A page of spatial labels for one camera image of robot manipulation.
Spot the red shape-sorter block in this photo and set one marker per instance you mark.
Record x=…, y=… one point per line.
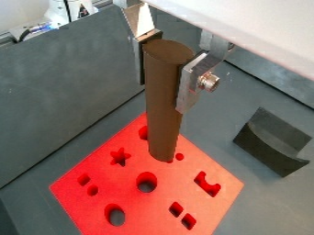
x=122, y=193

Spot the white robot base with cables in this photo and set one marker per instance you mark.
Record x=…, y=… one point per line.
x=61, y=12

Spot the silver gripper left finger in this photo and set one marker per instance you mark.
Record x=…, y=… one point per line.
x=143, y=30

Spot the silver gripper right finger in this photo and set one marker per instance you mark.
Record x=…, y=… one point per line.
x=196, y=75

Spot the dark grey curved holder block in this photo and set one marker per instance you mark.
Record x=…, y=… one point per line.
x=273, y=141

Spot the dark brown oval peg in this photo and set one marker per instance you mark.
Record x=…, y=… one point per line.
x=163, y=59

